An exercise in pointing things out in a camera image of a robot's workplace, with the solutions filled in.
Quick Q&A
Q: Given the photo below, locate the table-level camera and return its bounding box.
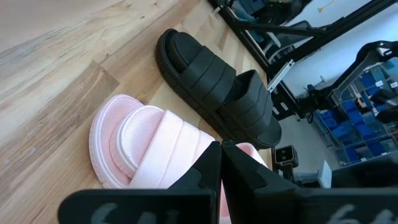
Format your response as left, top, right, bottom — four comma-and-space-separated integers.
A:
273, 144, 300, 183

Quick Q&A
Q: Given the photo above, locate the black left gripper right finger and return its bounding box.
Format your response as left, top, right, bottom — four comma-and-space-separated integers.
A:
221, 139, 398, 224

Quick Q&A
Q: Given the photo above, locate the black metal rig frame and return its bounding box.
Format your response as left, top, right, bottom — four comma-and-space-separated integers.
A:
207, 0, 398, 123

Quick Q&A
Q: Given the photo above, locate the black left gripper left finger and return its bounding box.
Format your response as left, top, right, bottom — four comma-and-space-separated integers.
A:
57, 140, 223, 224

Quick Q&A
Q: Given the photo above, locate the pink slide sandal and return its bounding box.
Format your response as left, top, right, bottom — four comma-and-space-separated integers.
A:
88, 94, 269, 224

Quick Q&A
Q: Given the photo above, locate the black slide sandal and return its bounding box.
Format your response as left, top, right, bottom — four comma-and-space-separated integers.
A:
155, 28, 283, 149

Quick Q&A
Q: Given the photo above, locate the storage rack with blue bins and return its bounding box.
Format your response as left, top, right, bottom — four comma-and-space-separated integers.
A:
312, 62, 398, 166

